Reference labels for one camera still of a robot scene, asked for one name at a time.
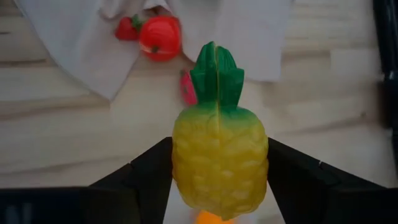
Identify red toy strawberry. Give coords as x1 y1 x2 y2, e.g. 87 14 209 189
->
114 14 144 42

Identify beige cloth towel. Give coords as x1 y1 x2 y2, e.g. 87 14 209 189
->
14 0 295 102

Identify yellow toy pineapple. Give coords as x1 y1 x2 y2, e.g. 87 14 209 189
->
171 40 270 221

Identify orange toy orange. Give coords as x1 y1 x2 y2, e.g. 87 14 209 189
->
194 210 236 224

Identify red toy dragon fruit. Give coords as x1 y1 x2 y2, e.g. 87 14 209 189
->
178 68 198 106

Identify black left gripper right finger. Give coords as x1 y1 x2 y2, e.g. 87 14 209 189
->
267 138 388 224

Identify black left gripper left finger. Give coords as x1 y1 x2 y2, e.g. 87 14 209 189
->
88 136 174 224

